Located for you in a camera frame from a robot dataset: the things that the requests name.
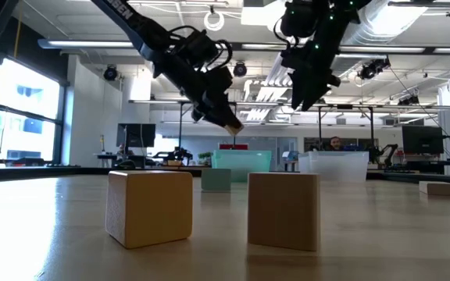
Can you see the person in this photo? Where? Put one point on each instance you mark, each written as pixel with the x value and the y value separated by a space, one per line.
pixel 335 143

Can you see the clear plastic bin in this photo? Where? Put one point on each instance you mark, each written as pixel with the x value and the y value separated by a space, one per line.
pixel 334 168

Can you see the black ceiling spotlight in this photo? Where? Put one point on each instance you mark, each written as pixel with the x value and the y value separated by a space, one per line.
pixel 110 73
pixel 240 69

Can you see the silver ventilation duct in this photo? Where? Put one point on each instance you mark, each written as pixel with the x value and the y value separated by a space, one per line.
pixel 389 19

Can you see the teal plastic bin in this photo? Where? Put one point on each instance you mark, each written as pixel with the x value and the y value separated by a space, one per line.
pixel 244 162

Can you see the black computer monitor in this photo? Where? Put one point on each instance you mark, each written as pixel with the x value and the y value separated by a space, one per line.
pixel 136 135
pixel 422 139

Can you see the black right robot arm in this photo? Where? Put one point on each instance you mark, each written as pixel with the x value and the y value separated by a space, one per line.
pixel 342 19

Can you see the blue box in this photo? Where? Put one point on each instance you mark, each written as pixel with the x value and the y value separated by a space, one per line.
pixel 352 148

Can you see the black ceiling camera rig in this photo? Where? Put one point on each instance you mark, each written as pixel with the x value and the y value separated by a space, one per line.
pixel 373 68

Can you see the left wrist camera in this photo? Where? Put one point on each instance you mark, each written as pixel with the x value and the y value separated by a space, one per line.
pixel 197 47

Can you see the natural wooden block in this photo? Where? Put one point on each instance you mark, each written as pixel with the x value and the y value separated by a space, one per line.
pixel 234 130
pixel 438 188
pixel 283 210

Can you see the orange wooden cube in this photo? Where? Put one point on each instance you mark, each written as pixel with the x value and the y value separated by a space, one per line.
pixel 149 208

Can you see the teal wooden block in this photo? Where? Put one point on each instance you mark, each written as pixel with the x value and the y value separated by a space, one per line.
pixel 216 179

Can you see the green potted plant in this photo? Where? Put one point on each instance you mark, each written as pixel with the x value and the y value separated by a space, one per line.
pixel 205 157

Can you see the black monitor stand frame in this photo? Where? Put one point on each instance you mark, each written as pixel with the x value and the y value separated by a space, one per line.
pixel 436 164

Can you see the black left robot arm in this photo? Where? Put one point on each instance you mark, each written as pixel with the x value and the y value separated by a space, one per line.
pixel 131 19

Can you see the black background robot arm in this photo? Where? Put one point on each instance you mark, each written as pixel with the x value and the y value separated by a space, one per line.
pixel 176 153
pixel 375 153

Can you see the white ceiling pipe bundle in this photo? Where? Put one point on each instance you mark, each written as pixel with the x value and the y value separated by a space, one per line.
pixel 264 93

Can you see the black gantry frame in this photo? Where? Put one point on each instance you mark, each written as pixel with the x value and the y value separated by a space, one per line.
pixel 181 125
pixel 344 106

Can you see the red sign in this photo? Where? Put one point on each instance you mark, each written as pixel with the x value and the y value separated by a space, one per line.
pixel 233 146

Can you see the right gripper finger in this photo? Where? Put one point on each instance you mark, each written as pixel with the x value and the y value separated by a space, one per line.
pixel 296 93
pixel 313 93

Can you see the large window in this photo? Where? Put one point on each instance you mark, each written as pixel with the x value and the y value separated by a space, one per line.
pixel 26 129

